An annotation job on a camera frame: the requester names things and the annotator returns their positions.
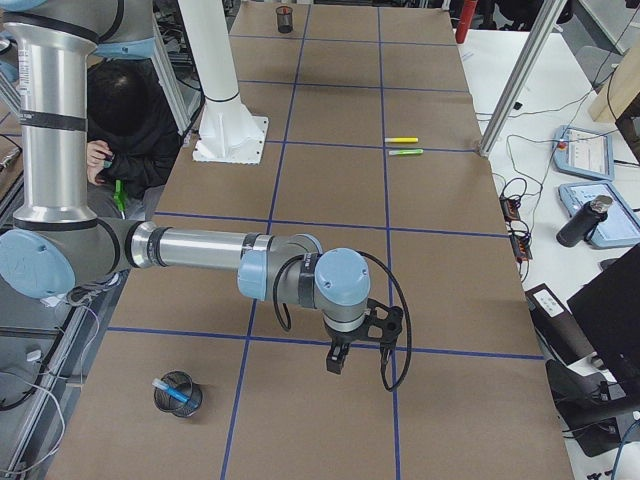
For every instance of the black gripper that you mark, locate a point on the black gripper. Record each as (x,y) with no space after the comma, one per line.
(341,338)

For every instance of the blue highlighter pen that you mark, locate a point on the blue highlighter pen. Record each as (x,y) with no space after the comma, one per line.
(173,392)

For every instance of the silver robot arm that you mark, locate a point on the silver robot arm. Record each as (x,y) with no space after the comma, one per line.
(58,245)

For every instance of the person's bare hand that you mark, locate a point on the person's bare hand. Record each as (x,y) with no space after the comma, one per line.
(97,154)

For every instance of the black mesh pen cup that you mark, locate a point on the black mesh pen cup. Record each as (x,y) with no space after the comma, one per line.
(284,23)
(184,383)

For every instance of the orange usb hub lower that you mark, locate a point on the orange usb hub lower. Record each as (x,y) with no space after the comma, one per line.
(521,249)

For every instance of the orange usb hub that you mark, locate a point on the orange usb hub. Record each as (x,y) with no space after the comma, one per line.
(510,209)
(521,249)

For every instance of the green highlighter pen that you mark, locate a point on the green highlighter pen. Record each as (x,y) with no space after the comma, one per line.
(405,152)

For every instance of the black box white label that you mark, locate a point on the black box white label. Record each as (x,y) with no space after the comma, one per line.
(558,327)

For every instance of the yellow highlighter pen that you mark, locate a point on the yellow highlighter pen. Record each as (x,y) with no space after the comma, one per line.
(400,140)

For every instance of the orange usb hub upper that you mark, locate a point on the orange usb hub upper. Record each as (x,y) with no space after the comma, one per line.
(510,209)

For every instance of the black water bottle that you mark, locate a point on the black water bottle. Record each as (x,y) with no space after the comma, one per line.
(583,223)

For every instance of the black computer monitor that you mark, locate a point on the black computer monitor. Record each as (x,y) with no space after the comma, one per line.
(607,311)

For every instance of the white power strip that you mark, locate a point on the white power strip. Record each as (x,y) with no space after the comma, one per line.
(54,301)

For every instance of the seated person in black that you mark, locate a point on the seated person in black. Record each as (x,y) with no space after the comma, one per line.
(127,108)

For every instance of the blue teach pendant near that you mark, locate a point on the blue teach pendant near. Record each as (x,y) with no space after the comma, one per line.
(620,229)

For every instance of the blue teach pendant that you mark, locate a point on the blue teach pendant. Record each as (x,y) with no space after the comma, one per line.
(583,153)
(620,229)

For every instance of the blue teach pendant far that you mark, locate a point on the blue teach pendant far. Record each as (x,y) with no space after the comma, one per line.
(583,153)

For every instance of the red fire extinguisher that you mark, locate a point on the red fire extinguisher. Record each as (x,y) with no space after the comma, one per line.
(465,20)

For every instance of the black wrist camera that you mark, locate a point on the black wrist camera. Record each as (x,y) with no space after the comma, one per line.
(382,324)

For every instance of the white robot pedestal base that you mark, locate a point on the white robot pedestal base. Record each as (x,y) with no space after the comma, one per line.
(228,132)

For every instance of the aluminium frame post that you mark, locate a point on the aluminium frame post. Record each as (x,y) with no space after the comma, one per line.
(536,40)

